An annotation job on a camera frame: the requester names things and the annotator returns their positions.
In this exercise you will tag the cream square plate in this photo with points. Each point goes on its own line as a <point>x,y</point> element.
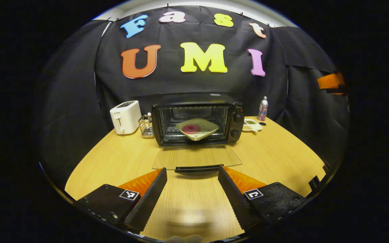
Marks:
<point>208,126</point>

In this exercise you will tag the silver bottle with red label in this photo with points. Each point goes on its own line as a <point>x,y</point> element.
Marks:
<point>263,109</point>

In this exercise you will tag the black backdrop cloth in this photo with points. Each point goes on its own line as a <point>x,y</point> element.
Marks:
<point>181,84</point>

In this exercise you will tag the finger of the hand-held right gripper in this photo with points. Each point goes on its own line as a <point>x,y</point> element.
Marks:
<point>329,81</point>

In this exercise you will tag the pink round food slice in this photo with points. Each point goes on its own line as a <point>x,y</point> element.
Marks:
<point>191,129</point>

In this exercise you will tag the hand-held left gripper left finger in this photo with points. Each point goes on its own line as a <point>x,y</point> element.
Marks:
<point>147,202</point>

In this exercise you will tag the white toaster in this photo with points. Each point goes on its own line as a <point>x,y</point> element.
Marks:
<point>125,118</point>

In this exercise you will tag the white divided snack dish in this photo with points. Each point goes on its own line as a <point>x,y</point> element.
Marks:
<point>251,125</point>

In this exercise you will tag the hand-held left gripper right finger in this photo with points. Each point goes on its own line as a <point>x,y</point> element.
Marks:
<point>236,202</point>

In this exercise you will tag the black electric oven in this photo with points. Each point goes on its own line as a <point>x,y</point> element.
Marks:
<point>236,108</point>

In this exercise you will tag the black table edge bracket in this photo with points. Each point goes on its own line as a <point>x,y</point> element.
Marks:
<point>326,166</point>
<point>314,183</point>

